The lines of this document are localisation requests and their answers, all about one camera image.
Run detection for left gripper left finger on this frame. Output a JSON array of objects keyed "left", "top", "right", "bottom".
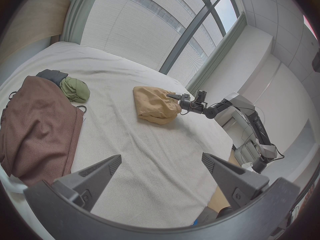
[{"left": 53, "top": 154, "right": 122, "bottom": 209}]

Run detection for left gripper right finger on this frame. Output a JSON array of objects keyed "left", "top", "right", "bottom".
[{"left": 201, "top": 152, "right": 271, "bottom": 207}]

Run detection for tan shorts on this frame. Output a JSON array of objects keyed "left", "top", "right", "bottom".
[{"left": 132, "top": 86, "right": 182, "bottom": 126}]

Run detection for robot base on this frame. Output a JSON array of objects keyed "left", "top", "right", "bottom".
[{"left": 220, "top": 109, "right": 260, "bottom": 174}]

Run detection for grey-green curtain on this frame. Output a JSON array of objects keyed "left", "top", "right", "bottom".
[
  {"left": 60, "top": 0, "right": 103, "bottom": 46},
  {"left": 186, "top": 13, "right": 248, "bottom": 92}
]

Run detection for brown garment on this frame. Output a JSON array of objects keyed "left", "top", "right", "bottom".
[{"left": 0, "top": 75, "right": 87, "bottom": 187}]

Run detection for window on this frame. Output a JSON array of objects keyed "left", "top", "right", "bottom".
[{"left": 80, "top": 0, "right": 240, "bottom": 87}]

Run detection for green garment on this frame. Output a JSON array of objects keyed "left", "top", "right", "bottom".
[{"left": 59, "top": 76, "right": 91, "bottom": 104}]

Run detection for black garment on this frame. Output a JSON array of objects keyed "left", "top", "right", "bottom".
[{"left": 35, "top": 69, "right": 69, "bottom": 89}]

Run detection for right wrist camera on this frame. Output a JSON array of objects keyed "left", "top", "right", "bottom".
[{"left": 195, "top": 90, "right": 208, "bottom": 102}]

